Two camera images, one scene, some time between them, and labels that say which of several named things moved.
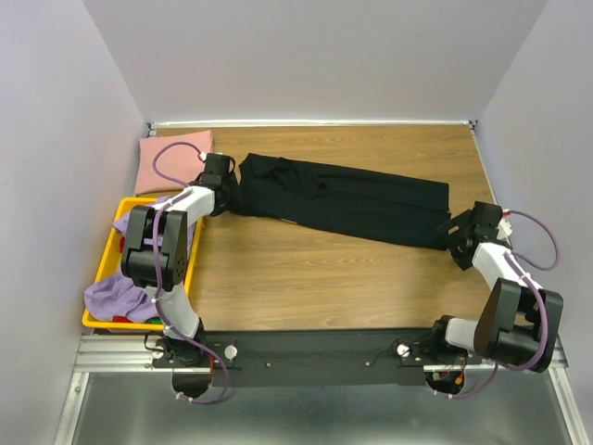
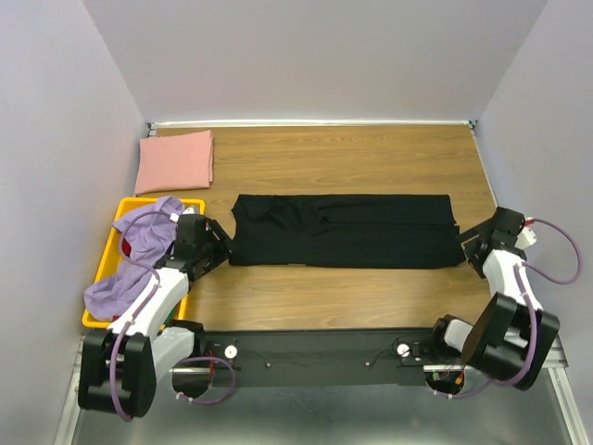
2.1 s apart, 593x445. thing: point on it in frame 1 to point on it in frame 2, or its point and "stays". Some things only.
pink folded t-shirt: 178,161 stays
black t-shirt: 306,193 to 345,231
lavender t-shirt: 119,297 stays
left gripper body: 233,195 to 212,253
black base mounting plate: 322,357 stays
